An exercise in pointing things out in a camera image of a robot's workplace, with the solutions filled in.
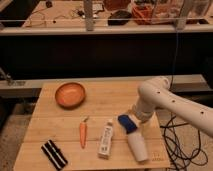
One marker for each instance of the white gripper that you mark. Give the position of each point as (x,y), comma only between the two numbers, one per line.
(132,117)

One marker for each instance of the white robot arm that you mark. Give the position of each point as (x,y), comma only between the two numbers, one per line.
(155,93)

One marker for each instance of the orange ceramic bowl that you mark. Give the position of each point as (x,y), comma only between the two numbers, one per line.
(70,95)

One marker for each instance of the blue sponge block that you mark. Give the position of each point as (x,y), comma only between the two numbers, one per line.
(127,123)

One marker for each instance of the orange toy carrot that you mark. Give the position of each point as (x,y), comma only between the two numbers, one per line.
(83,132)

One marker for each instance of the black white striped cloth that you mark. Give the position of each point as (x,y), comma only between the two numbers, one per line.
(54,155)

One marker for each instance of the black object on bench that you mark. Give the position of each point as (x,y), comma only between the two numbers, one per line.
(119,17)

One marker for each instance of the orange crate on bench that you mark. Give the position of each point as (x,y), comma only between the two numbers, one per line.
(142,15)

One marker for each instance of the grey metal post right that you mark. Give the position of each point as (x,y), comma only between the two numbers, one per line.
(182,19)

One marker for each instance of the grey metal post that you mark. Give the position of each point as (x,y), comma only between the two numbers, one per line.
(182,19)
(88,14)

